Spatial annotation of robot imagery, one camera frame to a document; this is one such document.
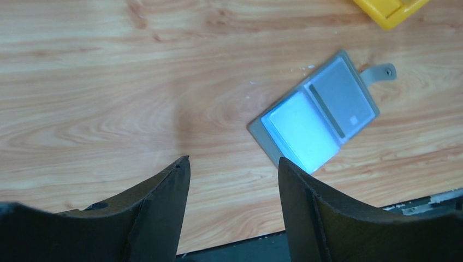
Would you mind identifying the yellow plastic bin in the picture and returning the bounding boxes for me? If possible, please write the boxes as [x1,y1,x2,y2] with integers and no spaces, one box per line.
[353,0,429,31]

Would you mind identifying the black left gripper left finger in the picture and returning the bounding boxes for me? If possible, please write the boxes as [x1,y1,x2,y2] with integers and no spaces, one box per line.
[1,156,191,261]

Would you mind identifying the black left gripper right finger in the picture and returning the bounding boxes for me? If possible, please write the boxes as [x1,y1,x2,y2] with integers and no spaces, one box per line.
[278,157,462,261]

